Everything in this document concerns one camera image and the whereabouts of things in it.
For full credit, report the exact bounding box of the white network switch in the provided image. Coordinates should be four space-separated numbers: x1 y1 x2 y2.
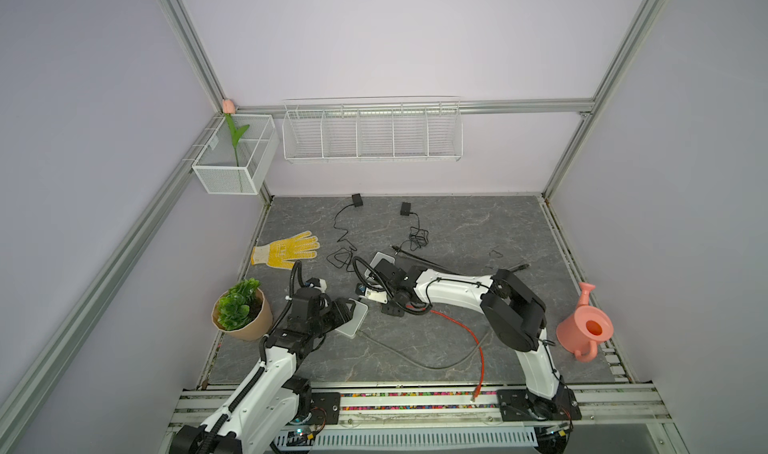
335 300 369 339
370 252 396 273

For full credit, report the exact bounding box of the grey ethernet cable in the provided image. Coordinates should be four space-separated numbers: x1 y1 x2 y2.
358 327 490 371

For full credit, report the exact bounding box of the black power adapter cable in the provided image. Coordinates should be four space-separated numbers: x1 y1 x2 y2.
399 200 431 252
325 192 368 302

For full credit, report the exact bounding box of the red ethernet cable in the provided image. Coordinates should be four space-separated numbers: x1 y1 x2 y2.
407 303 486 402

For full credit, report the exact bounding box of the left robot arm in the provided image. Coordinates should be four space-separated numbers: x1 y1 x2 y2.
168 261 355 453

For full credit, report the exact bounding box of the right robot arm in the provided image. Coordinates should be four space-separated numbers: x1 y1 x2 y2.
356 259 581 421

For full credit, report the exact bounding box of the yellow white work glove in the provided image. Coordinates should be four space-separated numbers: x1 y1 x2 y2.
250 230 320 270

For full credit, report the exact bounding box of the potted green plant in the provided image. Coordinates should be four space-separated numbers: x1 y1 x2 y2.
211 278 274 341

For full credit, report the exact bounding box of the small white mesh basket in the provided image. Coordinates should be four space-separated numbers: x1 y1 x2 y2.
192 114 279 195

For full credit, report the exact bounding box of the pink watering can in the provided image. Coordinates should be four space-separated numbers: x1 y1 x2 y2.
556 282 614 363

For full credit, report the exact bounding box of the artificial pink tulip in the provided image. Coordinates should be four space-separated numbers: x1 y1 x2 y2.
221 100 250 167

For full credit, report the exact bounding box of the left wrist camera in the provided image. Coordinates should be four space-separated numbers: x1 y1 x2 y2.
305 277 328 293

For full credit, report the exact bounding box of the black ethernet cable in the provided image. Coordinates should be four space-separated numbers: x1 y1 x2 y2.
391 244 531 275

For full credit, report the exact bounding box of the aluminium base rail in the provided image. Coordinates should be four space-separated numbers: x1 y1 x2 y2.
161 383 688 454

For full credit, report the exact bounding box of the long white wire basket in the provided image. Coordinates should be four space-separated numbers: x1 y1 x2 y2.
282 96 464 162

